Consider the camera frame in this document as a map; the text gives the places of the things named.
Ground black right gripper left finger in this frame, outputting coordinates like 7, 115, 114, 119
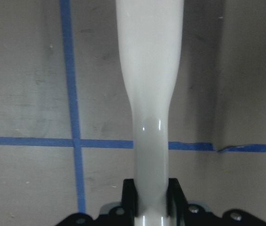
122, 179, 138, 217

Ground beige hand brush black bristles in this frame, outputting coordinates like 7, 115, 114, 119
116, 0, 184, 226

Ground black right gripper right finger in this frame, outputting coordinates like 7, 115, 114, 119
166, 178, 188, 226

